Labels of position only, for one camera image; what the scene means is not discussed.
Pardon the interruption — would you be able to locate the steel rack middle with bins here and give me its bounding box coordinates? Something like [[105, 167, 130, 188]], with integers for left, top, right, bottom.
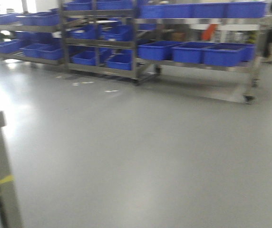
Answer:
[[58, 0, 161, 86]]

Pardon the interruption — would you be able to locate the steel rack with bins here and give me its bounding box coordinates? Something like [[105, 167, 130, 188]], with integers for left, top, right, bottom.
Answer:
[[0, 11, 64, 65], [58, 0, 161, 86], [136, 1, 266, 104]]

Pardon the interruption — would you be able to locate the steel rack right with bins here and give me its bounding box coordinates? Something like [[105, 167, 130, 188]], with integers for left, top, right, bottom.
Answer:
[[136, 1, 266, 104]]

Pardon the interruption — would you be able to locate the steel rack left with bins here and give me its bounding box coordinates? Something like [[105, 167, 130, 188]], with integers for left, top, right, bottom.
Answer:
[[0, 11, 64, 65]]

